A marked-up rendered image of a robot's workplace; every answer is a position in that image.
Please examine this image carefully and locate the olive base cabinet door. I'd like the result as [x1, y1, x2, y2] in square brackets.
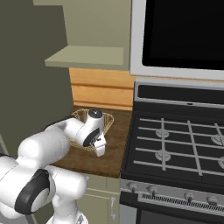
[76, 188, 121, 224]

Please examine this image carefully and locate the black silver gas stove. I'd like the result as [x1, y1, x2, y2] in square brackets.
[119, 77, 224, 224]

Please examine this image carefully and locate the olive drawer front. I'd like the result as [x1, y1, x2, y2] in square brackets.
[84, 173, 122, 194]

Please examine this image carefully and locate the silver stove knob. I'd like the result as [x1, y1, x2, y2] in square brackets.
[183, 192, 195, 204]
[127, 181, 140, 194]
[146, 185, 159, 197]
[206, 194, 219, 207]

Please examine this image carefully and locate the olive tall cabinet panel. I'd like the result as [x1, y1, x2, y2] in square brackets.
[0, 0, 74, 160]

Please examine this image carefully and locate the woven wicker basket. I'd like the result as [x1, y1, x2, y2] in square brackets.
[69, 108, 115, 153]

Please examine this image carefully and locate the silver cabinet door handle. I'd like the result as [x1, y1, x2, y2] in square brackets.
[109, 197, 117, 222]

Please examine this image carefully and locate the silver black microwave oven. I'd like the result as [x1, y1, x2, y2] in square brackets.
[129, 0, 224, 81]

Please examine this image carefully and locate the olive wall cabinet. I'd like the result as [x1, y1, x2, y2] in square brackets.
[32, 0, 132, 72]

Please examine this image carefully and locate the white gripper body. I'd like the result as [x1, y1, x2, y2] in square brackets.
[93, 136, 108, 158]

